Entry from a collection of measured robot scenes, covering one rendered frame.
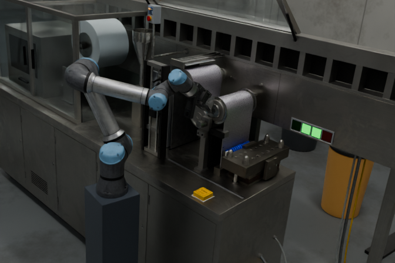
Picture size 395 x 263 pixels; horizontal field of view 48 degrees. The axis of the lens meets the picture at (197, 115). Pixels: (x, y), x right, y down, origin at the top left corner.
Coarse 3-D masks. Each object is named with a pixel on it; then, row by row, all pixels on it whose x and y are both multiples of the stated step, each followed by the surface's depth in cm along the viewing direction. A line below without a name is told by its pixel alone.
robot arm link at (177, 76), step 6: (174, 72) 204; (180, 72) 203; (168, 78) 204; (174, 78) 202; (180, 78) 202; (186, 78) 205; (174, 84) 203; (180, 84) 203; (186, 84) 206; (192, 84) 209; (174, 90) 206; (180, 90) 209; (186, 90) 208
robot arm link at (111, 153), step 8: (104, 144) 211; (112, 144) 211; (120, 144) 212; (104, 152) 205; (112, 152) 205; (120, 152) 206; (104, 160) 205; (112, 160) 204; (120, 160) 206; (104, 168) 206; (112, 168) 206; (120, 168) 208; (104, 176) 208; (112, 176) 207; (120, 176) 210
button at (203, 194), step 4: (200, 188) 219; (204, 188) 219; (196, 192) 216; (200, 192) 216; (204, 192) 216; (208, 192) 217; (212, 192) 217; (196, 196) 216; (200, 196) 213; (204, 196) 213; (208, 196) 215; (212, 196) 217; (204, 200) 213
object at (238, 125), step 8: (232, 120) 234; (240, 120) 240; (248, 120) 245; (224, 128) 230; (232, 128) 236; (240, 128) 242; (248, 128) 248; (232, 136) 238; (240, 136) 244; (248, 136) 250; (224, 144) 235; (232, 144) 241
